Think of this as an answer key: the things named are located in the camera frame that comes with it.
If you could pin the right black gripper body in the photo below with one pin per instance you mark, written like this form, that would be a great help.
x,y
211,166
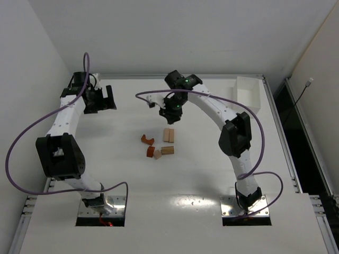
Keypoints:
x,y
171,114

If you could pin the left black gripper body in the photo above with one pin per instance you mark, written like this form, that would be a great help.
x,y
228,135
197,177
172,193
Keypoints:
x,y
101,98

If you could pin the light wood rectangular block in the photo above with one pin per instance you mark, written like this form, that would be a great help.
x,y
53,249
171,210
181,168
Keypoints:
x,y
171,135

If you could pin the light wood cylinder block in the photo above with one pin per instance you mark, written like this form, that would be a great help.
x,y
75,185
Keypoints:
x,y
167,150

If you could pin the small light wood cube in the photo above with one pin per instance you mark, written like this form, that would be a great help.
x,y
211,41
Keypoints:
x,y
157,154

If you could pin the white perforated box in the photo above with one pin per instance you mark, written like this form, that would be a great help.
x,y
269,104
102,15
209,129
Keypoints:
x,y
247,92

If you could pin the long light wood block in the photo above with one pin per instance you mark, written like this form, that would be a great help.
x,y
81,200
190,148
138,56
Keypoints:
x,y
166,134

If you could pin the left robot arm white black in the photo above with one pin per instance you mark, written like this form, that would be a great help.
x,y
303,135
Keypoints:
x,y
59,153

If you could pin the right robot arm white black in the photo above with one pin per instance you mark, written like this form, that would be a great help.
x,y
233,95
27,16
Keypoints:
x,y
235,137

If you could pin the red arch wood block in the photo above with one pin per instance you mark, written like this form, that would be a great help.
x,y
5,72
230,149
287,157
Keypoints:
x,y
149,142

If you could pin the red small wood block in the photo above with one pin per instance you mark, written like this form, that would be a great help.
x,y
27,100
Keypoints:
x,y
150,151

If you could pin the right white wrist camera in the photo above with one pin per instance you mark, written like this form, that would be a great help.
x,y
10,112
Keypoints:
x,y
154,100

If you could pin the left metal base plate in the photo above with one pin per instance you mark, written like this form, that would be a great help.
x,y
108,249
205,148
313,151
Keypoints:
x,y
116,206

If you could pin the metal base plate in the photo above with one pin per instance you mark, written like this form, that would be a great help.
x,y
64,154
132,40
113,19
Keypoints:
x,y
231,209
116,206

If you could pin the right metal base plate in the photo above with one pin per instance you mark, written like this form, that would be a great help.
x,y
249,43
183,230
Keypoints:
x,y
231,209

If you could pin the black wall cable white plug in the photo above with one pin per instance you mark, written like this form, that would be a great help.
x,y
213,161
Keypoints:
x,y
307,84

